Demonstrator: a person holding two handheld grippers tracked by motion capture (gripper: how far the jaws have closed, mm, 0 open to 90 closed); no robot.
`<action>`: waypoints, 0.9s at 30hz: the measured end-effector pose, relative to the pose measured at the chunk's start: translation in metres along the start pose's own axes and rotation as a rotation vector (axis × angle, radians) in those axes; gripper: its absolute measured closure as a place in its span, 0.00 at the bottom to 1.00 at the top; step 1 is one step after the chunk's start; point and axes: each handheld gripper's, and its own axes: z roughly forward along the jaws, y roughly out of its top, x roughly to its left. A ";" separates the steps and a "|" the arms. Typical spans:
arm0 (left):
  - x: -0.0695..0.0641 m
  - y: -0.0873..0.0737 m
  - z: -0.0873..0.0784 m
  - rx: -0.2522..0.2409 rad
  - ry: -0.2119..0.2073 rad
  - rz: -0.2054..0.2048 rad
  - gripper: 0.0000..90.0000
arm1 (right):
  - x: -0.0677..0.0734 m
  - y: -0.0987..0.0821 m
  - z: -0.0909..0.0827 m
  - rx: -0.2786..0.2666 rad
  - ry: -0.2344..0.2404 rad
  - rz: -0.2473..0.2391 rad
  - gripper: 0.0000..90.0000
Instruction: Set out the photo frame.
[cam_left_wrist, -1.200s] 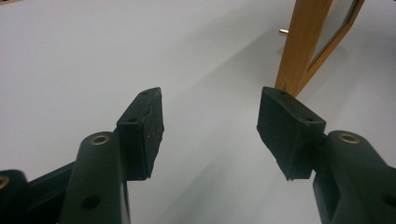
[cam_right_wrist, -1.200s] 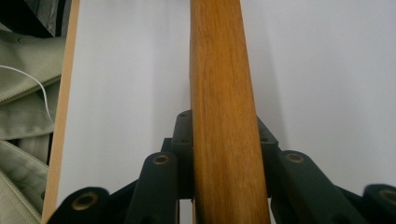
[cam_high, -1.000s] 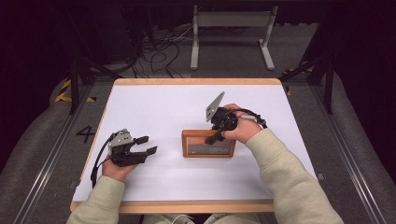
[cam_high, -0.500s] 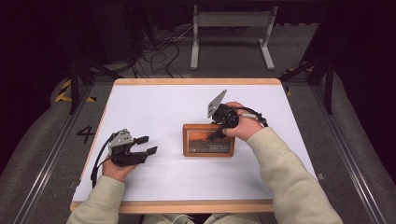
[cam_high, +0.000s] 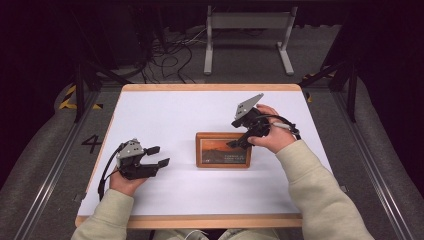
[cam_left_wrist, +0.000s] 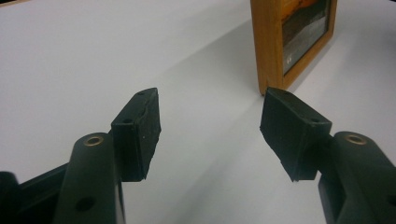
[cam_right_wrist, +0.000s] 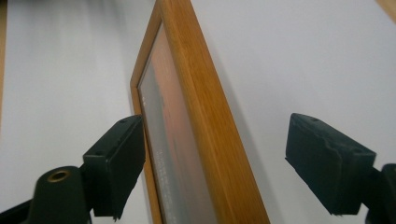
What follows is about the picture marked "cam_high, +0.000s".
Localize person's legs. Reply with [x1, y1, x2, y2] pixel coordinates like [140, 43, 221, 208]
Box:
[153, 227, 282, 240]

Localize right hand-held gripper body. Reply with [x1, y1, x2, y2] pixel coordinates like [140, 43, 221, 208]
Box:
[231, 92, 272, 143]

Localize grey metal floor rail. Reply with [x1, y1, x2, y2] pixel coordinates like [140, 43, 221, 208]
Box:
[12, 89, 102, 240]
[333, 89, 415, 240]

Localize wooden picture frame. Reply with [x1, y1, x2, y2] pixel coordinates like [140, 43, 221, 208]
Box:
[194, 131, 253, 170]

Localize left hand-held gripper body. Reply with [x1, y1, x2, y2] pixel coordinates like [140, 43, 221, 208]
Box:
[115, 137, 162, 181]

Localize person's left hand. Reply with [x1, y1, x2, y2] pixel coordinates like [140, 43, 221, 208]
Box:
[108, 169, 149, 198]

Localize grey metal stand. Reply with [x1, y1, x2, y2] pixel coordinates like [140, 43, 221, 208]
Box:
[203, 4, 299, 77]

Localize person's right hand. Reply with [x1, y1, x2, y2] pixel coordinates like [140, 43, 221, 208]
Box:
[246, 103, 297, 155]

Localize tangle of black floor cables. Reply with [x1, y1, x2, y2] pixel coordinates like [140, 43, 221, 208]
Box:
[141, 28, 208, 85]

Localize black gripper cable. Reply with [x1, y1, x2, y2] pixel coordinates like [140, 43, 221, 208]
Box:
[97, 142, 126, 202]
[262, 114, 302, 141]

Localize black metal stand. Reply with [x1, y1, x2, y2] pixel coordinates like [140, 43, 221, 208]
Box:
[70, 9, 132, 124]
[297, 58, 360, 124]

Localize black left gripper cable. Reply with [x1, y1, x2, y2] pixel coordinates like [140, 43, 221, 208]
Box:
[97, 142, 126, 202]

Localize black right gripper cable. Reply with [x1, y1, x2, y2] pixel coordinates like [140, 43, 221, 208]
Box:
[262, 114, 302, 141]

